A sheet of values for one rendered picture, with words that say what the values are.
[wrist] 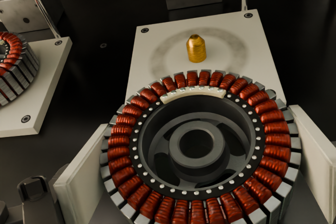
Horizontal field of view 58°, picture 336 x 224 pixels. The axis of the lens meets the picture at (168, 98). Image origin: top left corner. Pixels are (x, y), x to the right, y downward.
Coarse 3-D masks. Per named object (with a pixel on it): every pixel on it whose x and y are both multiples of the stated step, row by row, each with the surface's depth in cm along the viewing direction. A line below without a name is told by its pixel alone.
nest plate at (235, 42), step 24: (168, 24) 38; (192, 24) 37; (216, 24) 36; (240, 24) 35; (144, 48) 35; (168, 48) 34; (216, 48) 33; (240, 48) 32; (264, 48) 31; (144, 72) 32; (168, 72) 32; (240, 72) 30; (264, 72) 29
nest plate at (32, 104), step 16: (32, 48) 40; (48, 48) 39; (64, 48) 38; (48, 64) 37; (32, 80) 35; (48, 80) 35; (16, 96) 34; (32, 96) 33; (48, 96) 34; (0, 112) 32; (16, 112) 32; (32, 112) 32; (0, 128) 31; (16, 128) 30; (32, 128) 30
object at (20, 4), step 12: (0, 0) 42; (12, 0) 41; (24, 0) 41; (48, 0) 43; (0, 12) 43; (12, 12) 43; (24, 12) 43; (36, 12) 43; (60, 12) 46; (12, 24) 44; (24, 24) 44; (36, 24) 44
